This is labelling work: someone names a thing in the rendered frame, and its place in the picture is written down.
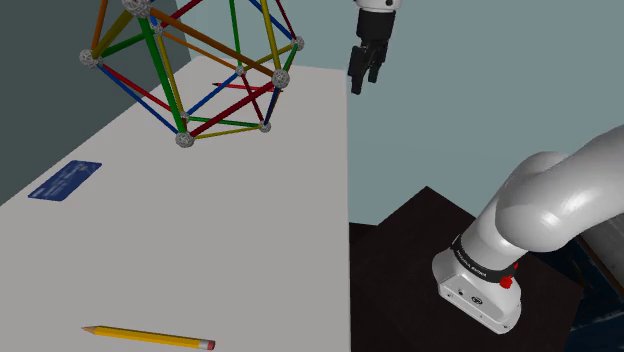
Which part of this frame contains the blue card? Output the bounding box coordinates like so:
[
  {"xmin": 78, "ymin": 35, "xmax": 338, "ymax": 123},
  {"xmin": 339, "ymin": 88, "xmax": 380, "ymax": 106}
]
[{"xmin": 27, "ymin": 160, "xmax": 103, "ymax": 202}]

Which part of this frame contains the yellow pencil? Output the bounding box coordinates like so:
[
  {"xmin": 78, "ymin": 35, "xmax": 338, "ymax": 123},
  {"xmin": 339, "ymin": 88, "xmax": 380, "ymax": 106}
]
[{"xmin": 81, "ymin": 325, "xmax": 217, "ymax": 352}]

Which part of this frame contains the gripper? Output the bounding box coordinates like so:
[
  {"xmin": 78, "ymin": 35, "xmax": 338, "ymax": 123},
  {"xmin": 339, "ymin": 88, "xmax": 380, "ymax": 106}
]
[{"xmin": 347, "ymin": 8, "xmax": 397, "ymax": 96}]

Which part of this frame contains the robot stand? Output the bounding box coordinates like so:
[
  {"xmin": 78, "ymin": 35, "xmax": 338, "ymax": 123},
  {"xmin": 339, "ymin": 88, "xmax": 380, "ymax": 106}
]
[{"xmin": 349, "ymin": 185, "xmax": 585, "ymax": 352}]

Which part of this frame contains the colourful rod and ball structure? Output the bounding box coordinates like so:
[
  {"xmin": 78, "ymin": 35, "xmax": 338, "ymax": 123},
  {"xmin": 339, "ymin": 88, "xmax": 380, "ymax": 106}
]
[{"xmin": 79, "ymin": 0, "xmax": 306, "ymax": 149}]

